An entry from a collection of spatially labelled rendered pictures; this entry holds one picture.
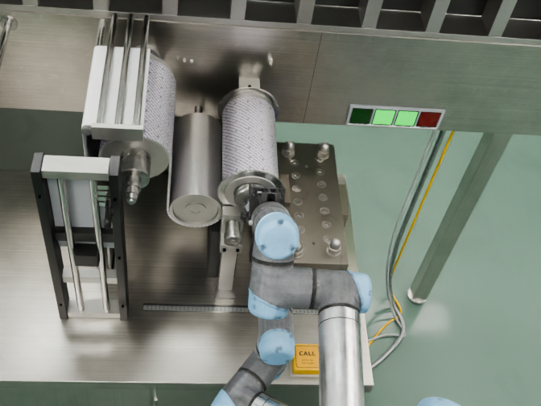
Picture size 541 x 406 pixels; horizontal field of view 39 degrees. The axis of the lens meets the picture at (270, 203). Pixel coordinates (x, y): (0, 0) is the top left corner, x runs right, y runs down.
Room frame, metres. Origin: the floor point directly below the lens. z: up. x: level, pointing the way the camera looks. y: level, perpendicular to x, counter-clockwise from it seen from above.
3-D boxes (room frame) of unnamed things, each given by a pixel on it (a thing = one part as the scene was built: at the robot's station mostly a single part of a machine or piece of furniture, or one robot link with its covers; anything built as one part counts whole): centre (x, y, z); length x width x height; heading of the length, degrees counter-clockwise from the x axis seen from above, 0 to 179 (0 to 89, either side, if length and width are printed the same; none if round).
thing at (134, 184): (0.95, 0.28, 1.33); 0.06 x 0.03 x 0.03; 10
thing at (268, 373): (0.79, -0.05, 1.01); 0.11 x 0.08 x 0.11; 153
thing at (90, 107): (1.17, 0.40, 1.17); 0.34 x 0.05 x 0.54; 10
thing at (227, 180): (1.07, 0.05, 1.25); 0.15 x 0.01 x 0.15; 100
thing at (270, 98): (1.32, 0.09, 1.25); 0.15 x 0.01 x 0.15; 100
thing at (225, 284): (1.03, 0.07, 1.05); 0.06 x 0.05 x 0.31; 10
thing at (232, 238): (0.99, 0.07, 1.18); 0.04 x 0.02 x 0.04; 100
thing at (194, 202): (1.17, 0.19, 1.17); 0.26 x 0.12 x 0.12; 10
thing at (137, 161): (1.00, 0.29, 1.33); 0.06 x 0.06 x 0.06; 10
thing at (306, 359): (0.87, -0.15, 0.91); 0.07 x 0.07 x 0.02; 10
